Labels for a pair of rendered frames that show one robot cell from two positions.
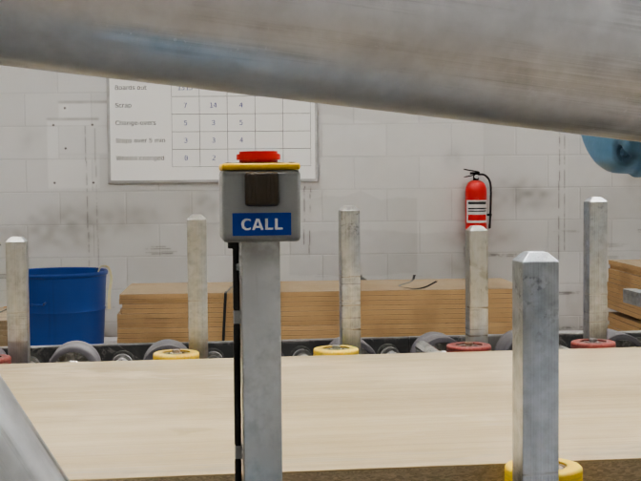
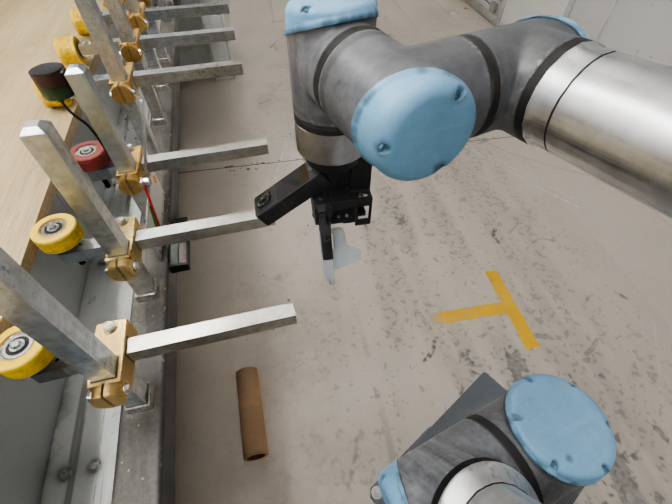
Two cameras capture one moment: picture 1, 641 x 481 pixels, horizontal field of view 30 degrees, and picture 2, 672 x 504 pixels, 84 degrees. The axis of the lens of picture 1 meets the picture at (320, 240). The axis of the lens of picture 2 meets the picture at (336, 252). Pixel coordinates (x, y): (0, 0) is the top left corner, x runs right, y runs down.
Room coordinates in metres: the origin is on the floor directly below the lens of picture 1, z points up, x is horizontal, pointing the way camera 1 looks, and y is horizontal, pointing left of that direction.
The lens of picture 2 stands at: (0.79, 0.08, 1.42)
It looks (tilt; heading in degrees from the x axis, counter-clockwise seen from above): 50 degrees down; 262
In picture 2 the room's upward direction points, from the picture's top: straight up
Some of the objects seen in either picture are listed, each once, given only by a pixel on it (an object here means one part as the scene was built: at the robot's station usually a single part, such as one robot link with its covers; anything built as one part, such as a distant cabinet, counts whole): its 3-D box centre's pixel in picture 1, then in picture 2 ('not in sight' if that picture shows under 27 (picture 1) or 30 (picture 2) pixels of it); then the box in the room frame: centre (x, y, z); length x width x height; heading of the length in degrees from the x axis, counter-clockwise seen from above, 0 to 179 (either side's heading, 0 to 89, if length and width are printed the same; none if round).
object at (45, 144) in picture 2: not in sight; (110, 236); (1.15, -0.45, 0.89); 0.03 x 0.03 x 0.48; 7
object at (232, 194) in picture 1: (258, 205); not in sight; (1.09, 0.06, 1.18); 0.07 x 0.07 x 0.08; 7
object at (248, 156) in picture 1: (258, 160); not in sight; (1.09, 0.06, 1.22); 0.04 x 0.04 x 0.02
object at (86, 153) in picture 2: not in sight; (97, 168); (1.27, -0.73, 0.85); 0.08 x 0.08 x 0.11
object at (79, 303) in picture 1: (62, 329); not in sight; (6.70, 1.46, 0.36); 0.59 x 0.57 x 0.73; 2
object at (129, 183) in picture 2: not in sight; (131, 170); (1.19, -0.72, 0.85); 0.13 x 0.06 x 0.05; 97
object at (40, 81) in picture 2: not in sight; (49, 75); (1.23, -0.69, 1.10); 0.06 x 0.06 x 0.02
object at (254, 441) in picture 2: not in sight; (251, 411); (1.03, -0.37, 0.04); 0.30 x 0.08 x 0.08; 97
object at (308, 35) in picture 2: not in sight; (332, 62); (0.74, -0.32, 1.25); 0.10 x 0.09 x 0.12; 109
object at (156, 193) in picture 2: not in sight; (156, 210); (1.16, -0.67, 0.75); 0.26 x 0.01 x 0.10; 97
